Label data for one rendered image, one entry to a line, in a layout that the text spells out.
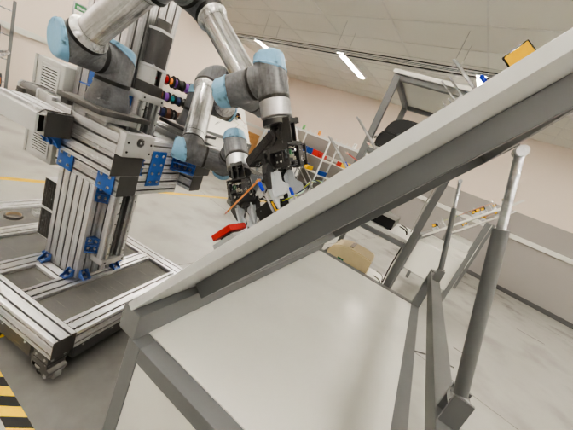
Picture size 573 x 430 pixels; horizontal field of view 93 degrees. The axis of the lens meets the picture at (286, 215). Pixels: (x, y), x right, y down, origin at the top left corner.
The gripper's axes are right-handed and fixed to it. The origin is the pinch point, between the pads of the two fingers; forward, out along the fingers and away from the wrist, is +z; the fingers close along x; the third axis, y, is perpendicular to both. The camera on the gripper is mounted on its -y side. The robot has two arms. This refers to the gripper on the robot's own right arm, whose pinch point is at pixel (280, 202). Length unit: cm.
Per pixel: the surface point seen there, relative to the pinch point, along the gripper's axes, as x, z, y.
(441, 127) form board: -16.9, -8.7, 39.7
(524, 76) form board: -15, -12, 47
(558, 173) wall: 762, 50, 112
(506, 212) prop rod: -1.3, 3.6, 44.7
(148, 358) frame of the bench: -32.7, 27.5, -13.2
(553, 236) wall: 734, 181, 103
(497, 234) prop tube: -2.2, 6.6, 43.6
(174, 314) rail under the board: -23.3, 23.5, -19.1
